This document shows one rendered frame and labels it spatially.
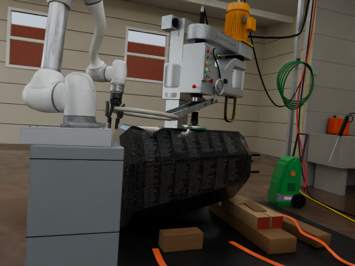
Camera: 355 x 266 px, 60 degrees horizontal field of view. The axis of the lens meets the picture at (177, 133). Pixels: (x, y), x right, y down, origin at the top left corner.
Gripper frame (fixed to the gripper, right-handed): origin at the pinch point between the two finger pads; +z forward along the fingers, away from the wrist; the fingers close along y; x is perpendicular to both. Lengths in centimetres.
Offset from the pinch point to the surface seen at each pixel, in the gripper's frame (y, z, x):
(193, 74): 74, -49, 12
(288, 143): 332, 0, 72
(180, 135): 65, 4, 8
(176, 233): 49, 73, -19
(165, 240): 40, 76, -18
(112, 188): -25, 30, -55
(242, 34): 142, -103, 22
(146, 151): 32.1, 17.8, 5.5
